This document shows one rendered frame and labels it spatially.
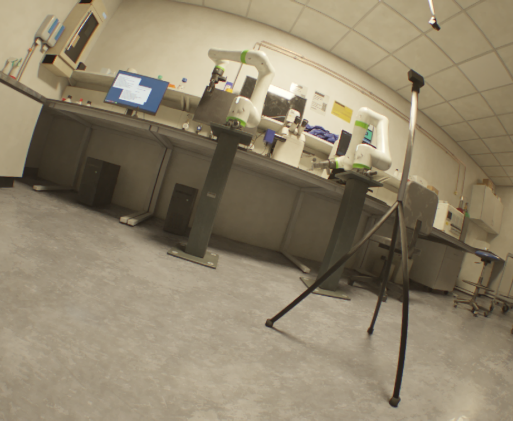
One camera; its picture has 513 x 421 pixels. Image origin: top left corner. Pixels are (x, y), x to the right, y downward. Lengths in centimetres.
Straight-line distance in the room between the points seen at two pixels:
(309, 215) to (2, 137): 291
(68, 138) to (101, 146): 48
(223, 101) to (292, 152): 75
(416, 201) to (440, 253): 157
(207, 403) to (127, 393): 17
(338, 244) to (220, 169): 88
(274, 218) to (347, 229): 112
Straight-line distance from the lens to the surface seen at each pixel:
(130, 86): 232
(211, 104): 204
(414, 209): 197
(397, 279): 318
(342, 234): 157
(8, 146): 201
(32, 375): 56
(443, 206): 338
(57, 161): 304
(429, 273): 349
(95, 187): 212
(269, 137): 169
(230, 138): 143
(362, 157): 165
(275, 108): 252
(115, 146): 266
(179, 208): 190
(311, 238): 271
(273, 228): 253
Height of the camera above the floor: 42
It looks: 1 degrees down
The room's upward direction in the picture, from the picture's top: 17 degrees clockwise
